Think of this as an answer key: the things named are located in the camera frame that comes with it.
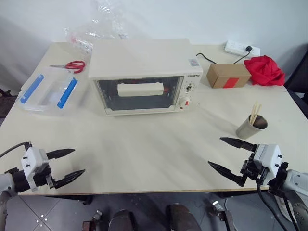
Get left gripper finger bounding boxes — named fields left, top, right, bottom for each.
left=51, top=168, right=86, bottom=190
left=45, top=148, right=76, bottom=160

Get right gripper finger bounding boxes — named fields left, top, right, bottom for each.
left=219, top=137, right=258, bottom=153
left=207, top=161, right=246, bottom=187

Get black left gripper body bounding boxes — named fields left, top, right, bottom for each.
left=33, top=164, right=59, bottom=190

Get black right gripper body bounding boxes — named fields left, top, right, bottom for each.
left=240, top=152, right=270, bottom=188

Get cream toaster oven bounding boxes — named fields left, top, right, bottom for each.
left=88, top=38, right=204, bottom=117

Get steel cup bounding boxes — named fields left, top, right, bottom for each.
left=235, top=115, right=269, bottom=140

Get black table leg caster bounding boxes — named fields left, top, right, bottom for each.
left=80, top=194, right=104, bottom=222
left=204, top=192, right=235, bottom=231

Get wooden stick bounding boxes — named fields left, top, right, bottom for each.
left=249, top=101, right=258, bottom=125
left=251, top=103, right=262, bottom=125

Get clear container with blue clips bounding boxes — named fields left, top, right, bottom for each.
left=17, top=68, right=80, bottom=116

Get dark rounded shape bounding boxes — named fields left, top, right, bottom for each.
left=165, top=204, right=197, bottom=231
left=109, top=209, right=136, bottom=231

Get brown cardboard box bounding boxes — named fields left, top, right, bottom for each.
left=206, top=63, right=252, bottom=89

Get red cloth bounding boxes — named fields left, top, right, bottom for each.
left=243, top=55, right=286, bottom=86

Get white power strip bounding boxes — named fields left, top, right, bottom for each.
left=224, top=40, right=261, bottom=57

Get clear plastic bag red print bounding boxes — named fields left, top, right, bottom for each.
left=63, top=26, right=96, bottom=52

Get crumpled clear plastic bag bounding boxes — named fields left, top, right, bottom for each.
left=90, top=0, right=129, bottom=41

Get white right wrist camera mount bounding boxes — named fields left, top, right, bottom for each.
left=253, top=143, right=282, bottom=174

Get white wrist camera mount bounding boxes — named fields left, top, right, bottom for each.
left=20, top=147, right=50, bottom=192
left=253, top=143, right=282, bottom=174

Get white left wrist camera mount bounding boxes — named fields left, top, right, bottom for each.
left=20, top=147, right=50, bottom=192

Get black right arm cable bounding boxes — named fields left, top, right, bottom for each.
left=256, top=177, right=297, bottom=231

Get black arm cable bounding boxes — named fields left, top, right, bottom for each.
left=256, top=177, right=297, bottom=231
left=0, top=141, right=32, bottom=159

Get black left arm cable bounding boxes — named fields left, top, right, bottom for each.
left=0, top=141, right=32, bottom=159

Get red handled scissors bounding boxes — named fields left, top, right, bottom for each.
left=49, top=60, right=87, bottom=74

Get black power cable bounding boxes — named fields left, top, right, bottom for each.
left=195, top=51, right=250, bottom=65

